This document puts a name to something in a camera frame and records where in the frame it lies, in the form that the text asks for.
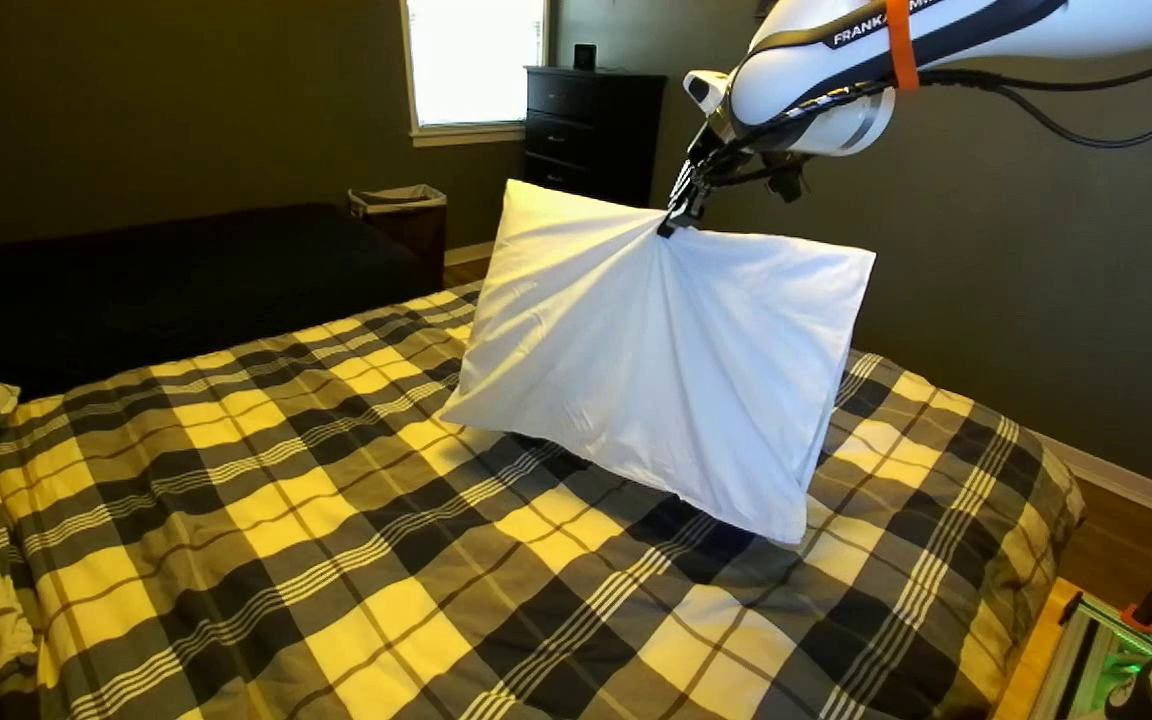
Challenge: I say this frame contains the yellow black plaid comforter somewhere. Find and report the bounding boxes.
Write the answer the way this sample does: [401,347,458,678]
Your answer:
[0,282,1088,720]

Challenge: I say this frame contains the orange strap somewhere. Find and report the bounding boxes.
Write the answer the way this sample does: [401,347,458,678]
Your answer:
[879,0,924,95]

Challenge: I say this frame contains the white baseboard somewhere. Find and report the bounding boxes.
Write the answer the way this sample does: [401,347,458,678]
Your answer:
[1031,432,1152,530]

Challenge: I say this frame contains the black cable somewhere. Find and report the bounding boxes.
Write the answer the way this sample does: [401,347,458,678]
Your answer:
[918,38,1152,151]

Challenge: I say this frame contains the black tall dresser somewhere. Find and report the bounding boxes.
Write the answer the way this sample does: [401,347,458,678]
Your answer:
[520,66,673,213]

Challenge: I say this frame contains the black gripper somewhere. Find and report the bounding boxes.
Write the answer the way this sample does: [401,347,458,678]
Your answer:
[657,116,809,242]

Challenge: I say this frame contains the white pillow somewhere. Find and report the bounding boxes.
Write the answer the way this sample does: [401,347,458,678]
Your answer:
[437,178,879,550]

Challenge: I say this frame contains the orange wooden board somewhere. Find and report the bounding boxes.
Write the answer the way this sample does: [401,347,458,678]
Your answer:
[991,576,1088,720]

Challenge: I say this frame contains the black futon sofa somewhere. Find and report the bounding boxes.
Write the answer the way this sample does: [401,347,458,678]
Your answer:
[0,200,430,403]

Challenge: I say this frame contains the green plastic frame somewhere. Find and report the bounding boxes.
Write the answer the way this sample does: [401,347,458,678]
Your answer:
[1052,591,1152,720]

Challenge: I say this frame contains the bright window with white frame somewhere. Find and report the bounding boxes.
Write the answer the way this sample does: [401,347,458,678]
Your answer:
[397,0,559,147]

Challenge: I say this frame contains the grey tray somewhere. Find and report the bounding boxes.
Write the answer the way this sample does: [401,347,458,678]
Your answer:
[345,179,452,219]

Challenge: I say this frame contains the dark wooden nightstand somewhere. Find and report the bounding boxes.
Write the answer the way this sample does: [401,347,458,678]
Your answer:
[348,200,452,291]

